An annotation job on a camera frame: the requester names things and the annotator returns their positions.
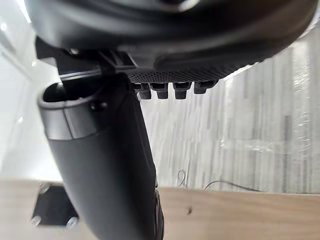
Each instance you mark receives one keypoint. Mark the black square mounting plate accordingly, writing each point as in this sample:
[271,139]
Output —
[53,206]

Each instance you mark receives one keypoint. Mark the wooden board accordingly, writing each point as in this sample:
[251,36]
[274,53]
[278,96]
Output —
[225,215]

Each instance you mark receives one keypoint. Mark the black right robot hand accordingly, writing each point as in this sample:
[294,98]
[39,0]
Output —
[107,155]

